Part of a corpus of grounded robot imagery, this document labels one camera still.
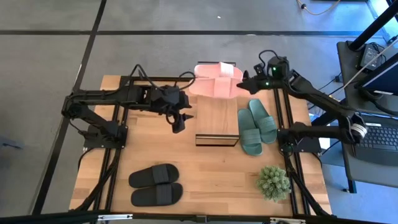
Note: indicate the black power adapter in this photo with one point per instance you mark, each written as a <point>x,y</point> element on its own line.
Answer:
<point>371,56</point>

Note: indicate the black monitor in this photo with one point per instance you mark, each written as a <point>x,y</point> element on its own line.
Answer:
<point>382,77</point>

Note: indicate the wooden shelf with black frame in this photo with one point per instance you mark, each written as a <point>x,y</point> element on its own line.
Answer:
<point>217,115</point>

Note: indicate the grey side desk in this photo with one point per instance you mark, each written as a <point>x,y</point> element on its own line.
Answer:
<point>367,174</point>

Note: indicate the black aluminium table frame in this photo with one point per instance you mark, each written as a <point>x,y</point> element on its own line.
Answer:
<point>122,82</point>

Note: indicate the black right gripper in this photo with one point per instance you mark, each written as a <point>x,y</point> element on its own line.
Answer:
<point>276,74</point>

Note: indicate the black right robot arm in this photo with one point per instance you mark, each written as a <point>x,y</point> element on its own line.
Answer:
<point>323,101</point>

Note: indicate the black slide sandal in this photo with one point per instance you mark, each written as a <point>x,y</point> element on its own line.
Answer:
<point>154,175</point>
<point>155,195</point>

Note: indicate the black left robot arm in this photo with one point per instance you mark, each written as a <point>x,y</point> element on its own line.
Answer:
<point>93,95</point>

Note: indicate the black gantry pole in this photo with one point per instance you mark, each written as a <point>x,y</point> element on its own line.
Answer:
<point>373,26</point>

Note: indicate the black aluminium crossbar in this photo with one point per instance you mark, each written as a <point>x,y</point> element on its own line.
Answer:
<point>46,217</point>

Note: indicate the black laptop keyboard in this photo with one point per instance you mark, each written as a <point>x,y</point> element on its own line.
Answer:
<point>379,143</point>

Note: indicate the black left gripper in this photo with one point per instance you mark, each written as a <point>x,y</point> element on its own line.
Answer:
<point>168,98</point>

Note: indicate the green artificial plant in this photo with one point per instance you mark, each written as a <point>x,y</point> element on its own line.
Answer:
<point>273,183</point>

